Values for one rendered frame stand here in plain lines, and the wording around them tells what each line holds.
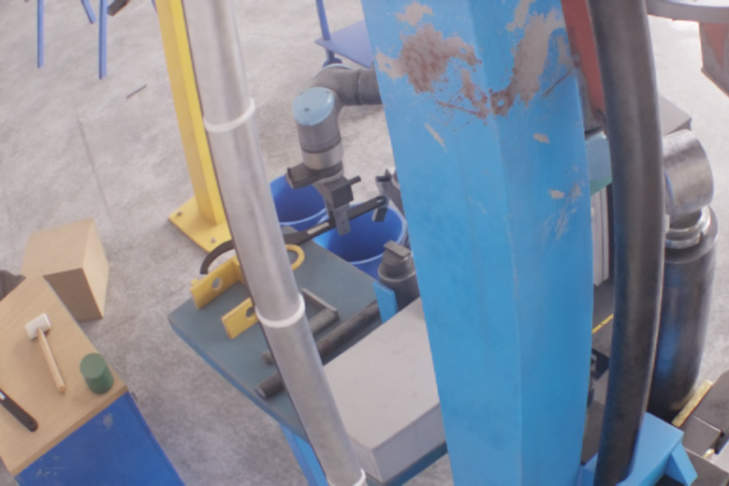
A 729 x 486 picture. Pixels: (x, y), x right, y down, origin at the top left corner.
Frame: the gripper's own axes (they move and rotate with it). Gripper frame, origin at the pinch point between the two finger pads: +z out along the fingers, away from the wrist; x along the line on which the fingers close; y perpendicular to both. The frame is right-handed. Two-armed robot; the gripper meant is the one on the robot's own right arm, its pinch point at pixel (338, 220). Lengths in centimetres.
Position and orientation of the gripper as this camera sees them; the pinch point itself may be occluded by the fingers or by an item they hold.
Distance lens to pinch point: 254.6
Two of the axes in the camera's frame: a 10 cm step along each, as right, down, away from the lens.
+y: 8.7, -4.1, 2.8
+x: -4.7, -5.0, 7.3
